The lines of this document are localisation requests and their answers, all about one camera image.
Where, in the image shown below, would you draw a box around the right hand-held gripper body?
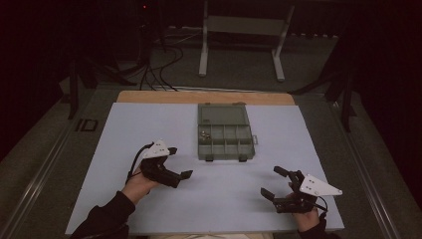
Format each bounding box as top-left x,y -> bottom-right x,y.
273,169 -> 343,214

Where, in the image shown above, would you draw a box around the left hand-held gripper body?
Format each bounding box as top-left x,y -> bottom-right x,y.
138,139 -> 184,189

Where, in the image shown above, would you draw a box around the grey plastic compartment organizer box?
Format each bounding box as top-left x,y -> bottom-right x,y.
197,102 -> 260,163

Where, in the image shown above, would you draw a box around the person's left hand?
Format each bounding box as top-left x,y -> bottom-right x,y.
120,165 -> 161,206

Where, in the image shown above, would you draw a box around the person's right hand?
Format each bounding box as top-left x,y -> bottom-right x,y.
286,191 -> 321,234

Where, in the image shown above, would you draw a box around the pale grey table mat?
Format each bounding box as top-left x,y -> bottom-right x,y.
65,102 -> 345,237

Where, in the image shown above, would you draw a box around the black angled metal stand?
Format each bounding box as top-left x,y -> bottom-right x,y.
288,31 -> 358,133

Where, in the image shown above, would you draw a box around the black tripod stand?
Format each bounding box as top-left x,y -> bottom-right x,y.
133,0 -> 157,69

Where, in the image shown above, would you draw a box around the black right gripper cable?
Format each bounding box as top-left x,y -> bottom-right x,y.
315,195 -> 329,221

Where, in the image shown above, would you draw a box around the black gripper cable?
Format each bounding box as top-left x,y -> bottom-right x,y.
124,141 -> 155,186
315,195 -> 329,221

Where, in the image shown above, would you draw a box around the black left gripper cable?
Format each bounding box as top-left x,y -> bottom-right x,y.
124,141 -> 155,186

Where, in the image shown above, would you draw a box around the metal floor rail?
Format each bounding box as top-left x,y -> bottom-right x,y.
0,125 -> 75,239
331,99 -> 403,239

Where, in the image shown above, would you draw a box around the black floor cables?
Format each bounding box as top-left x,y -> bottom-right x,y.
138,44 -> 185,93

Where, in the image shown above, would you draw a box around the white metal stand frame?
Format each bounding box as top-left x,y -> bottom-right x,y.
198,0 -> 296,83

